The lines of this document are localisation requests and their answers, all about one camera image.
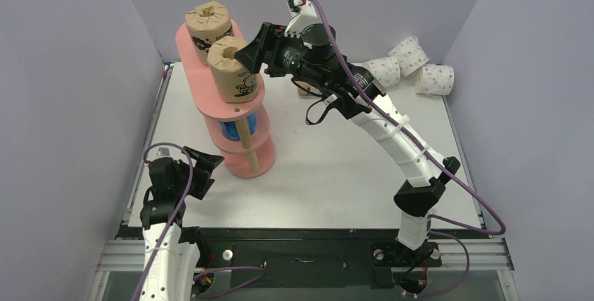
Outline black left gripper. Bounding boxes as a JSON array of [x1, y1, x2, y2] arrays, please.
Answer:
[[174, 148, 223, 199]]

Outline brown roll front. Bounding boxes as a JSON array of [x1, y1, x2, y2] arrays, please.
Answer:
[[207, 36, 258, 104]]

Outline blue roll sideways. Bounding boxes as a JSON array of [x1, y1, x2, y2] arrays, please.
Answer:
[[219, 113, 257, 141]]

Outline brown paper roll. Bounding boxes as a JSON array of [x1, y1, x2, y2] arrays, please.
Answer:
[[184, 1, 235, 65]]

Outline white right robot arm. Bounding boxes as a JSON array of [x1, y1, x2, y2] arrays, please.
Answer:
[[235, 22, 460, 264]]

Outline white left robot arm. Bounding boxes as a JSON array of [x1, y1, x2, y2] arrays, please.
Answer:
[[131, 146, 224, 300]]

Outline pink three-tier shelf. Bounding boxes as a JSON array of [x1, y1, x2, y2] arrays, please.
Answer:
[[175, 24, 275, 179]]

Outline white dotted roll left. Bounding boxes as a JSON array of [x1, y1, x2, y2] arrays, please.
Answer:
[[361, 56, 401, 88]]

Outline white dotted roll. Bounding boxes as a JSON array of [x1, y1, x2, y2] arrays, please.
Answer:
[[414, 64, 455, 96], [361, 56, 401, 88], [388, 36, 429, 77]]

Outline white dotted roll top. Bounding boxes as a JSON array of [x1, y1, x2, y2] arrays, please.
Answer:
[[388, 36, 429, 77]]

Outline white dotted roll right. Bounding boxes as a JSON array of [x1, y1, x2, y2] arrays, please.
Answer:
[[414, 64, 455, 96]]

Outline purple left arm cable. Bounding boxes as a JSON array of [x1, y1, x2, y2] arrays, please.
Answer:
[[130, 142, 266, 301]]

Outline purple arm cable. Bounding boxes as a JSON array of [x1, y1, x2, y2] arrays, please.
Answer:
[[301, 0, 506, 300], [130, 142, 266, 301]]

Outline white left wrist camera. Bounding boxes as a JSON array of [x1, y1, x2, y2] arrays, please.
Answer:
[[155, 146, 171, 159]]

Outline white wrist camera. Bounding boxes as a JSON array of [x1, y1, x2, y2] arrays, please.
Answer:
[[155, 146, 171, 159], [284, 0, 318, 38]]

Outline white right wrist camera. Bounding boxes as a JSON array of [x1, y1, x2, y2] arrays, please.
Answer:
[[284, 0, 318, 38]]

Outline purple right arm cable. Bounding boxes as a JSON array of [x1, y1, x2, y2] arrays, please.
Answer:
[[301, 0, 506, 300]]

